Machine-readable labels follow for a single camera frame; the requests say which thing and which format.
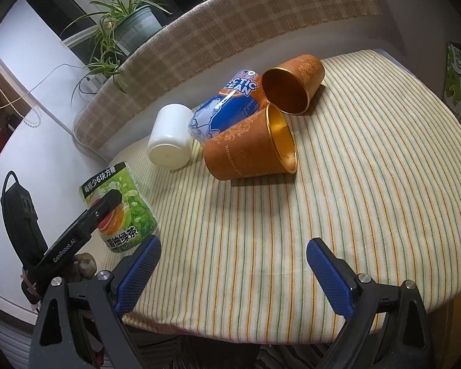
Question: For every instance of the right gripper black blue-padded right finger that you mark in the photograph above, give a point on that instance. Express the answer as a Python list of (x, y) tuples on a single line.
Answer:
[(385, 326)]

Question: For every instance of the striped yellow tablecloth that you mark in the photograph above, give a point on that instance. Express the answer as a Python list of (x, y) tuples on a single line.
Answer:
[(379, 180)]

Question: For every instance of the orange gold-lined cup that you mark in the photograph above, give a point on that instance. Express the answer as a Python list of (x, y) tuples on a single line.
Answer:
[(292, 84), (259, 145)]

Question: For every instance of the beige plaid sofa backrest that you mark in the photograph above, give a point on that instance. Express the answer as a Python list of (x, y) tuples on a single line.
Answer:
[(208, 34)]

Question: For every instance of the white plastic cup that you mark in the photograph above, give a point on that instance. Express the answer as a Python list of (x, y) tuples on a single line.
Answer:
[(170, 142)]

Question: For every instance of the near orange gold-lined cup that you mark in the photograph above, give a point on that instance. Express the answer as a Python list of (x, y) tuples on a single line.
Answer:
[(259, 145)]

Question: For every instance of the black bag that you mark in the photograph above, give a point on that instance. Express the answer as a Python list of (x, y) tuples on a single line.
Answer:
[(21, 222)]

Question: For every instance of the potted spider plant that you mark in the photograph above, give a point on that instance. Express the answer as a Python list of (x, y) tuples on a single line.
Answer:
[(122, 26)]

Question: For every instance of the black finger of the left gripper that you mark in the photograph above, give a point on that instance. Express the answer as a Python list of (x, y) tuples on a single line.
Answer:
[(102, 208)]

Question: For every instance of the green printed box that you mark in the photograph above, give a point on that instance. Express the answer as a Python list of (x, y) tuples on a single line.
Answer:
[(452, 87)]

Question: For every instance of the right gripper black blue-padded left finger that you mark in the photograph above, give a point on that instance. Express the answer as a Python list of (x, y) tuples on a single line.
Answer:
[(80, 323)]

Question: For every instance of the far orange gold-lined cup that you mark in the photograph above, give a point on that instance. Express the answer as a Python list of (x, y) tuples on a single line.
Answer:
[(292, 84)]

